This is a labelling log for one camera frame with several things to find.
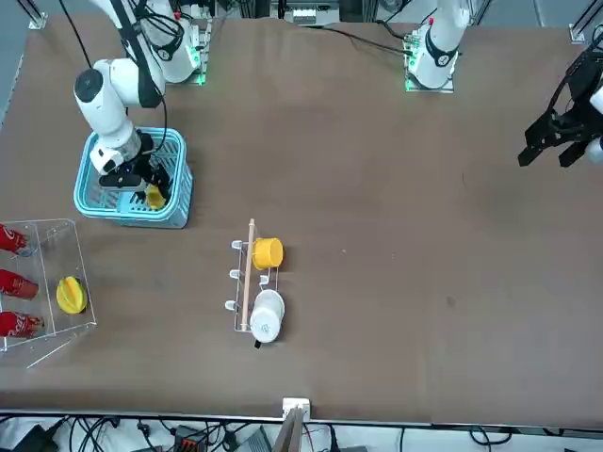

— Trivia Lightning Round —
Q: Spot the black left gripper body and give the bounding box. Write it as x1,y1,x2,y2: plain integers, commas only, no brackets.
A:
546,46,603,143

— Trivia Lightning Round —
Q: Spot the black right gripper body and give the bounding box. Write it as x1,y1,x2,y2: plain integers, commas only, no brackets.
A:
135,133,164,185

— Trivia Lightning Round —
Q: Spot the yellow lemon fruit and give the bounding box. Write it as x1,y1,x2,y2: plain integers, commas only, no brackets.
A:
144,185,167,211

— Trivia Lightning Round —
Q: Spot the red drink bottle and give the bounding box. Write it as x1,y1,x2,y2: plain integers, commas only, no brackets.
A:
0,310,45,339
0,223,30,255
0,268,40,300

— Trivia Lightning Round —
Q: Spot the blue plastic basket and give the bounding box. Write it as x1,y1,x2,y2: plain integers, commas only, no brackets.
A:
73,126,194,231

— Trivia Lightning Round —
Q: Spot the clear acrylic rack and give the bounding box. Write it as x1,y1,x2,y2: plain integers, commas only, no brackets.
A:
0,218,99,369

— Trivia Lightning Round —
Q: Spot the yellow cup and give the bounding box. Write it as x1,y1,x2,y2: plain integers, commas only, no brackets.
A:
252,236,285,271

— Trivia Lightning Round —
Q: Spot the yellow starfruit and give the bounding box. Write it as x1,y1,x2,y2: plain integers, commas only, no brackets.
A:
56,276,89,315

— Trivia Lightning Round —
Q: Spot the white cup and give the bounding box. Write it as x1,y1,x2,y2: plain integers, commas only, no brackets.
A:
249,289,286,348

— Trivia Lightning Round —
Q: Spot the white power strip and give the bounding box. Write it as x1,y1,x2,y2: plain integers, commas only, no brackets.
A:
289,5,340,27

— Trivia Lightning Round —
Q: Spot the black red power strip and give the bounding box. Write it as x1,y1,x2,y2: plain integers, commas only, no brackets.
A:
172,425,208,452

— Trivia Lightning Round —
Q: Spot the dark grey power adapter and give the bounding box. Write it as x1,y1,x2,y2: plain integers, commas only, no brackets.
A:
237,426,273,452

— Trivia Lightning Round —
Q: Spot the black power adapter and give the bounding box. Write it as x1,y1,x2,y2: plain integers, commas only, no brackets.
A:
8,423,58,452

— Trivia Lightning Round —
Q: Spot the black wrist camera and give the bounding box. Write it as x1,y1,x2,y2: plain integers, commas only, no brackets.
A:
98,173,143,190

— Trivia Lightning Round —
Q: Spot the white wire cup rack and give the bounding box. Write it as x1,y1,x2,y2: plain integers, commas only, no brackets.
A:
224,218,284,335

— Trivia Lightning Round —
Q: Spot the white camera pole bracket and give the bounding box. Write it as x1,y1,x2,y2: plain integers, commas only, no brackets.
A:
281,396,313,421

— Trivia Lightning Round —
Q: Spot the aluminium camera pole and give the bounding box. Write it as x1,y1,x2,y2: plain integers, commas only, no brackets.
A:
272,407,306,452

